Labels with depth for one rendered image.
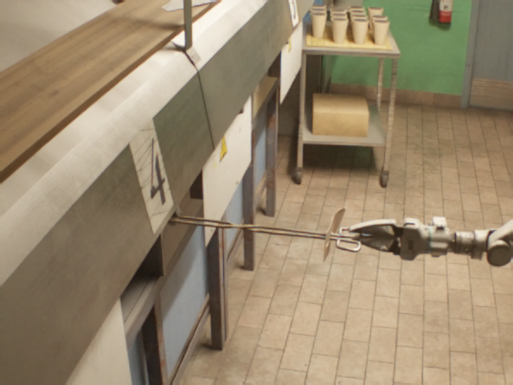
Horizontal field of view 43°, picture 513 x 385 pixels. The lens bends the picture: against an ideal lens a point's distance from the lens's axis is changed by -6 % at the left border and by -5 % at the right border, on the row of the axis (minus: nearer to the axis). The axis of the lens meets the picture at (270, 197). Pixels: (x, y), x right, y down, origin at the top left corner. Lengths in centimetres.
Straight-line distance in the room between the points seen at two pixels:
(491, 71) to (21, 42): 530
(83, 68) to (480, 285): 297
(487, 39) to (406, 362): 350
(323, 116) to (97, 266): 363
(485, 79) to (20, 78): 540
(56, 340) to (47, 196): 15
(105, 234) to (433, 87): 529
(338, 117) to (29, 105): 367
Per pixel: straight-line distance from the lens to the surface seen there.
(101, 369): 136
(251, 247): 349
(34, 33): 98
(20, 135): 73
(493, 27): 590
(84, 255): 78
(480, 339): 327
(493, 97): 607
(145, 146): 94
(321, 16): 425
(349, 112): 437
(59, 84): 84
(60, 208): 74
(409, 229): 166
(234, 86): 137
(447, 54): 590
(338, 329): 320
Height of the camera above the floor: 200
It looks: 28 degrees down
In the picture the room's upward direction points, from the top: 1 degrees clockwise
